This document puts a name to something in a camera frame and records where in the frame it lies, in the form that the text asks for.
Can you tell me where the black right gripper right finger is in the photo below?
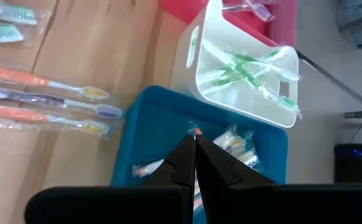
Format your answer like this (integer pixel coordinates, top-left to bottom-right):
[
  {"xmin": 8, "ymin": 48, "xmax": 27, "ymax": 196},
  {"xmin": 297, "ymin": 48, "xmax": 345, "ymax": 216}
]
[{"xmin": 195, "ymin": 134, "xmax": 362, "ymax": 224}]

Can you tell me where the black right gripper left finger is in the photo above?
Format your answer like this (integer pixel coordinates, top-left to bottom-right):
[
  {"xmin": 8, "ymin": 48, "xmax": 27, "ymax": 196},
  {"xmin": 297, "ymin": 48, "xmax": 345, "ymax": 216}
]
[{"xmin": 24, "ymin": 134, "xmax": 197, "ymax": 224}]

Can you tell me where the purple toothbrush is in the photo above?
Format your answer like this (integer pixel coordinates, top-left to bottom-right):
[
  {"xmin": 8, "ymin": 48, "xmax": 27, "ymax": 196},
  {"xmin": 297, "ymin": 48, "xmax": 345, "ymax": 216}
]
[
  {"xmin": 223, "ymin": 0, "xmax": 277, "ymax": 23},
  {"xmin": 0, "ymin": 85, "xmax": 124, "ymax": 121}
]

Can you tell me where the teal plastic bin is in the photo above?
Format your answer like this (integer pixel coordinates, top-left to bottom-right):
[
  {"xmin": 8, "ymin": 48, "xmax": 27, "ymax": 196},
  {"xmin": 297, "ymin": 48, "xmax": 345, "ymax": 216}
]
[{"xmin": 110, "ymin": 85, "xmax": 290, "ymax": 224}]

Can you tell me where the white plastic bin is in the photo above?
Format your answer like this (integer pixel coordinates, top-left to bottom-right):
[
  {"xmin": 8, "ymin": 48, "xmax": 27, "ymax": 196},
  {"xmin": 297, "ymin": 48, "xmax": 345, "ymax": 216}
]
[{"xmin": 169, "ymin": 0, "xmax": 300, "ymax": 129}]

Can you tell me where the black computer with purple lights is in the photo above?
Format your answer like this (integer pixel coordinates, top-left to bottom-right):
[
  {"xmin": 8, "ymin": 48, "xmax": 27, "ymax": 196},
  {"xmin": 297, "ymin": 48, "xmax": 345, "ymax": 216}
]
[{"xmin": 334, "ymin": 143, "xmax": 362, "ymax": 184}]

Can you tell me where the grey metal stand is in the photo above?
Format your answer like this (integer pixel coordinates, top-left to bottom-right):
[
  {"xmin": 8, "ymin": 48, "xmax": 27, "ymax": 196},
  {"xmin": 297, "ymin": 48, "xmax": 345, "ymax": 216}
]
[{"xmin": 344, "ymin": 108, "xmax": 362, "ymax": 144}]

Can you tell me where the pink plastic bin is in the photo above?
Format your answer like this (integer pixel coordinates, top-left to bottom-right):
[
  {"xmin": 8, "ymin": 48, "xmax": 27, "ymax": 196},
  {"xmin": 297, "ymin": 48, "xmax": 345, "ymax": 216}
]
[{"xmin": 159, "ymin": 0, "xmax": 299, "ymax": 47}]

